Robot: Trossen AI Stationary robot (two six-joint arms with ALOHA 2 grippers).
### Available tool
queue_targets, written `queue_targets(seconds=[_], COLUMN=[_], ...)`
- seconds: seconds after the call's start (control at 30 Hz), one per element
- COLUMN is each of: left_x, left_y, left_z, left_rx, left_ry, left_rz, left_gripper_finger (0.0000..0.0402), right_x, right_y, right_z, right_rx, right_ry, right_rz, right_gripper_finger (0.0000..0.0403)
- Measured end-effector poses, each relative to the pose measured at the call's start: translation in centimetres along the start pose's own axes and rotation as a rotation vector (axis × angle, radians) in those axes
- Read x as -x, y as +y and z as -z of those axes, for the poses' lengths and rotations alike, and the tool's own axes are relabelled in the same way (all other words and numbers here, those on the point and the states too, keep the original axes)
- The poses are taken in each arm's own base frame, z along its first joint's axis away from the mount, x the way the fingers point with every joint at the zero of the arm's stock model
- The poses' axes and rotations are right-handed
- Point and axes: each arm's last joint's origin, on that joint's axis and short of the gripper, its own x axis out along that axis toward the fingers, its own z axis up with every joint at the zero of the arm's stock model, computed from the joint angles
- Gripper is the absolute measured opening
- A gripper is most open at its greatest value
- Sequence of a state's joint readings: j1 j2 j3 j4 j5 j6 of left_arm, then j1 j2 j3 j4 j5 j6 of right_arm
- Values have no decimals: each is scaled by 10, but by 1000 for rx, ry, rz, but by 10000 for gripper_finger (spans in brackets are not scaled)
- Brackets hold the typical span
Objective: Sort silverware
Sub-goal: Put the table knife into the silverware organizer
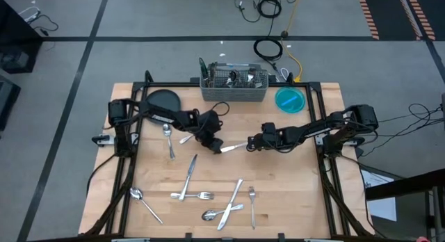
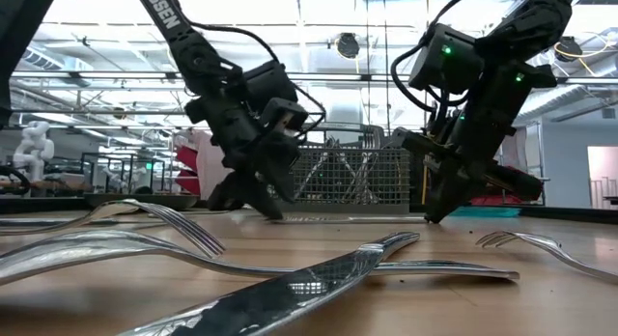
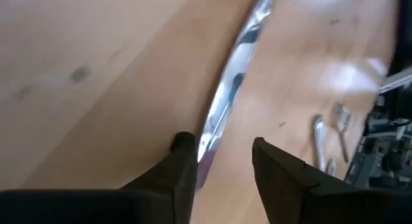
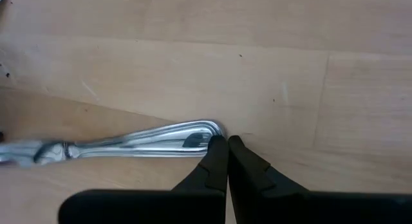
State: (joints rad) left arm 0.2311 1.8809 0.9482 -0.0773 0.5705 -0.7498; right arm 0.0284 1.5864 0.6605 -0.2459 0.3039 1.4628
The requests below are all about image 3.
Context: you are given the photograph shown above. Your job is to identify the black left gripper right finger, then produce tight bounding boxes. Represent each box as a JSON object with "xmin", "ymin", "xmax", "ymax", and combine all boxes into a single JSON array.
[{"xmin": 252, "ymin": 136, "xmax": 412, "ymax": 224}]

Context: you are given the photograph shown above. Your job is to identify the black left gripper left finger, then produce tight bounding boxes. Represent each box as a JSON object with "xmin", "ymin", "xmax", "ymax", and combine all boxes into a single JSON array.
[{"xmin": 0, "ymin": 131, "xmax": 199, "ymax": 224}]

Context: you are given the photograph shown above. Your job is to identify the silver metal fork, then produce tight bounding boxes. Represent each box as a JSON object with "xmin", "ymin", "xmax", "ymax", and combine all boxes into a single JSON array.
[{"xmin": 333, "ymin": 100, "xmax": 352, "ymax": 164}]

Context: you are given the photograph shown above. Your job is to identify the silver metal spoon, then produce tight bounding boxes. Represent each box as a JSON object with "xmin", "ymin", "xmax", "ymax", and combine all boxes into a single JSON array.
[{"xmin": 312, "ymin": 115, "xmax": 338, "ymax": 177}]

